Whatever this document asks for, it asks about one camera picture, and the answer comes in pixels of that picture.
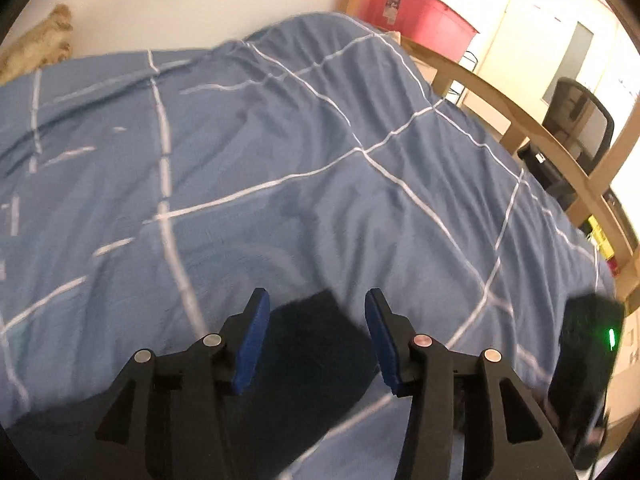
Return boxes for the dark navy pants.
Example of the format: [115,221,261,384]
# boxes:
[1,290,378,479]

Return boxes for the red plastic storage bin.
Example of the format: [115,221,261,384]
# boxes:
[366,0,478,62]

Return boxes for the blue checked duvet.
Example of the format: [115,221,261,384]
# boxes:
[1,13,615,479]

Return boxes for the black office chair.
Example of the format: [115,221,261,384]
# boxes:
[516,77,614,210]

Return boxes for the wooden bed frame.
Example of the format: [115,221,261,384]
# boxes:
[338,0,639,300]

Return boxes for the yellow object on floor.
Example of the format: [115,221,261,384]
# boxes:
[587,216,620,275]

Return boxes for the beige patterned pillow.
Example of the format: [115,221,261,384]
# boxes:
[0,4,73,86]

